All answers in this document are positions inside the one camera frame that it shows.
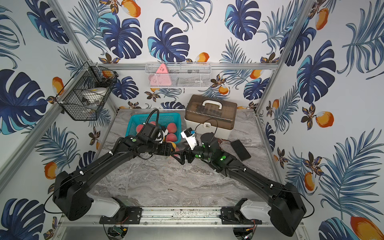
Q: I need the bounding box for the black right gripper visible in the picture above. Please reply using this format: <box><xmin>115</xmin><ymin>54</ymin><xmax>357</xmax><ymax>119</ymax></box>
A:
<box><xmin>170</xmin><ymin>139</ymin><xmax>213</xmax><ymax>166</ymax></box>

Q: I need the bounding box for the teal plastic basket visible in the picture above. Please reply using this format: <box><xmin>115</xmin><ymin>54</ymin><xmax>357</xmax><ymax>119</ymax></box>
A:
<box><xmin>126</xmin><ymin>113</ymin><xmax>182</xmax><ymax>144</ymax></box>

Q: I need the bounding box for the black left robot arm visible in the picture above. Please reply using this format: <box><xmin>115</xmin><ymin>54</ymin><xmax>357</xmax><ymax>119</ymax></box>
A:
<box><xmin>53</xmin><ymin>124</ymin><xmax>175</xmax><ymax>221</ymax></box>

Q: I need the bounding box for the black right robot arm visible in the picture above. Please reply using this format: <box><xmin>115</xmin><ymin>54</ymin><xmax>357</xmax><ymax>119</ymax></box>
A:
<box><xmin>166</xmin><ymin>138</ymin><xmax>307</xmax><ymax>237</ymax></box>

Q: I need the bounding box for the brown toy figure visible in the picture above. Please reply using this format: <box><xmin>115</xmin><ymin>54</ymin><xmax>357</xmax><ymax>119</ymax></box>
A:
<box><xmin>217</xmin><ymin>138</ymin><xmax>231</xmax><ymax>144</ymax></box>

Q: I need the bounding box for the brown white storage box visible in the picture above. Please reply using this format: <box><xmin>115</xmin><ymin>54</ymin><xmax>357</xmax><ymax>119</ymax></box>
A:
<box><xmin>185</xmin><ymin>95</ymin><xmax>238</xmax><ymax>140</ymax></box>

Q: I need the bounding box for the black phone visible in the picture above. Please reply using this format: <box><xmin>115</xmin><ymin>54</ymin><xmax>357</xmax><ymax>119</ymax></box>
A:
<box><xmin>231</xmin><ymin>140</ymin><xmax>252</xmax><ymax>161</ymax></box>

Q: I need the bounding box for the pink triangle object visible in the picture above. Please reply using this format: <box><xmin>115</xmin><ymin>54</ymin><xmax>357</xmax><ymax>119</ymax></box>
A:
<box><xmin>149</xmin><ymin>64</ymin><xmax>172</xmax><ymax>88</ymax></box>

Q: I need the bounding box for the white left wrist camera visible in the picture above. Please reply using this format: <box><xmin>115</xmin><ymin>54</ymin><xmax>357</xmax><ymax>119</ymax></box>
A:
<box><xmin>157</xmin><ymin>126</ymin><xmax>169</xmax><ymax>143</ymax></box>

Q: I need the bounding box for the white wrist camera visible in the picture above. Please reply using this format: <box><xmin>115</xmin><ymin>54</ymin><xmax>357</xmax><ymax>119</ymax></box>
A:
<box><xmin>181</xmin><ymin>128</ymin><xmax>199</xmax><ymax>150</ymax></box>
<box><xmin>157</xmin><ymin>126</ymin><xmax>169</xmax><ymax>143</ymax></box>

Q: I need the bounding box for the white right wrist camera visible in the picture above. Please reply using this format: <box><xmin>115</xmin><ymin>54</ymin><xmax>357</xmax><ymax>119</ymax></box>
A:
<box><xmin>181</xmin><ymin>128</ymin><xmax>199</xmax><ymax>150</ymax></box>

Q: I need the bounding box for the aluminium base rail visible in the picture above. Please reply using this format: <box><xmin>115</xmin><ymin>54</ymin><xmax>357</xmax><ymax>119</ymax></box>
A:
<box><xmin>59</xmin><ymin>202</ymin><xmax>274</xmax><ymax>228</ymax></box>

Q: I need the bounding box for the clear wall shelf tray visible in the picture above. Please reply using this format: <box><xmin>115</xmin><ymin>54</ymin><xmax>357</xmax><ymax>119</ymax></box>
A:
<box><xmin>145</xmin><ymin>62</ymin><xmax>212</xmax><ymax>89</ymax></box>

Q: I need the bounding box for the white bowl in wire basket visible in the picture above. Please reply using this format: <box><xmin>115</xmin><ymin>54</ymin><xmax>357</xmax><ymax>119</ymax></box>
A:
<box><xmin>81</xmin><ymin>88</ymin><xmax>107</xmax><ymax>106</ymax></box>

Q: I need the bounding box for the black wire wall basket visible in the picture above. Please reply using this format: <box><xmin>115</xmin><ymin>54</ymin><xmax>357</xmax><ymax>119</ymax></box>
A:
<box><xmin>55</xmin><ymin>62</ymin><xmax>119</xmax><ymax>121</ymax></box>

